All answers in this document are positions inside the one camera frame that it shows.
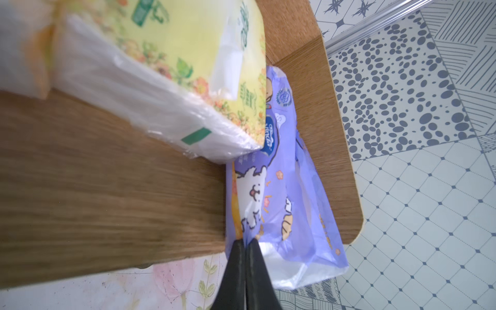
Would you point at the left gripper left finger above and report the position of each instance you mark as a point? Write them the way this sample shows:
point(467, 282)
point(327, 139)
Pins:
point(231, 293)

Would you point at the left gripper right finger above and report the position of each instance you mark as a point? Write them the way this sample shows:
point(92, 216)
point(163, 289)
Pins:
point(260, 294)

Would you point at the purple tissue pack top shelf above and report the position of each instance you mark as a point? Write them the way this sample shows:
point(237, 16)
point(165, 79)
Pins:
point(275, 196)

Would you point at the yellow-green tissue pack top shelf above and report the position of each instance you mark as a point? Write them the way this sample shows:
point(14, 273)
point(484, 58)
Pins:
point(189, 73)

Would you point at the orange tissue pack top shelf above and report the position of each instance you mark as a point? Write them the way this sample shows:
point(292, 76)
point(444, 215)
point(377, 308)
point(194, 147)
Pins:
point(26, 40)

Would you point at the wooden three-tier shelf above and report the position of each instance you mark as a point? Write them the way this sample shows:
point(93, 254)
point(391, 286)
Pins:
point(82, 192)

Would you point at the floral table mat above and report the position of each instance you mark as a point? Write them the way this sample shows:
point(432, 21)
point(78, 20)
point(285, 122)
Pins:
point(185, 284)

